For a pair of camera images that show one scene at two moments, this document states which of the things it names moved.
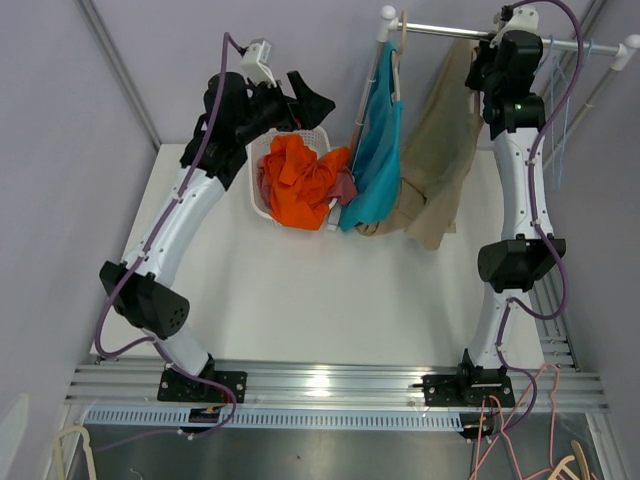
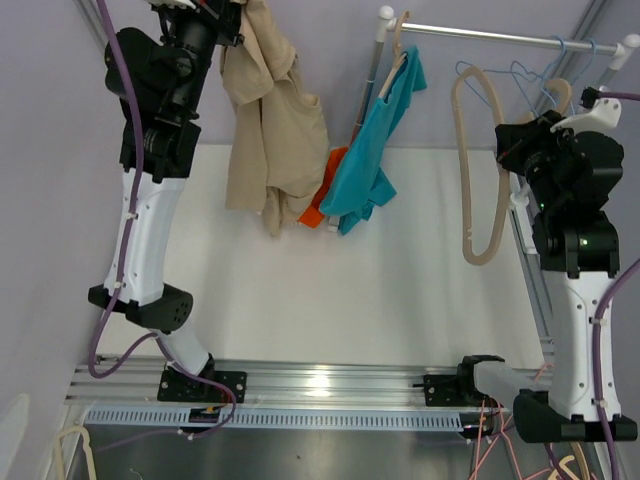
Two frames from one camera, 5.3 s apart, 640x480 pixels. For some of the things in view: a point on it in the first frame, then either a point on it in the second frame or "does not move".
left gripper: x=309 y=110 → x=220 y=17
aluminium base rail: x=121 y=393 does not move
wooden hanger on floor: x=581 y=460 does not move
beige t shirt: x=442 y=144 → x=280 y=152
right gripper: x=472 y=80 → x=519 y=138
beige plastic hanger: x=472 y=99 → x=499 y=154
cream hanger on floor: x=87 y=446 does not move
